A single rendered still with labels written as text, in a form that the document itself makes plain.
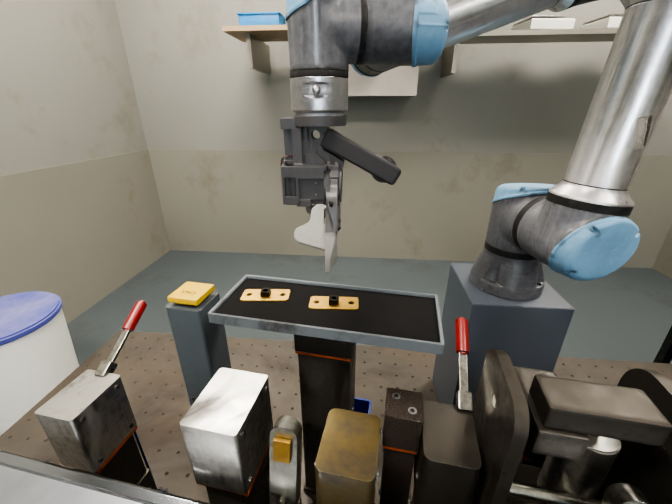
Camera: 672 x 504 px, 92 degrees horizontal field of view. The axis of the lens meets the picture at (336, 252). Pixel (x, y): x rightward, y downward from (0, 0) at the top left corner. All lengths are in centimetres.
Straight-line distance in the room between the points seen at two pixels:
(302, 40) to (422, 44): 14
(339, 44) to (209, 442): 51
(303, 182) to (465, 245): 322
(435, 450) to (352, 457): 10
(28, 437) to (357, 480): 95
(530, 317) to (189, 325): 67
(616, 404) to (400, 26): 47
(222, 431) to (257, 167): 308
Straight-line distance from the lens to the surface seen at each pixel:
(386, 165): 45
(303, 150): 47
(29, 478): 69
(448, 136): 330
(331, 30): 44
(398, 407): 49
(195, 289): 66
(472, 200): 346
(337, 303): 56
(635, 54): 64
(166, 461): 100
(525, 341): 82
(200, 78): 357
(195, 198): 376
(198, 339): 67
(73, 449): 70
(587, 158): 64
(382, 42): 46
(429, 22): 47
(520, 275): 77
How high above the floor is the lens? 147
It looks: 24 degrees down
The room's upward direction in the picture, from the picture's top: straight up
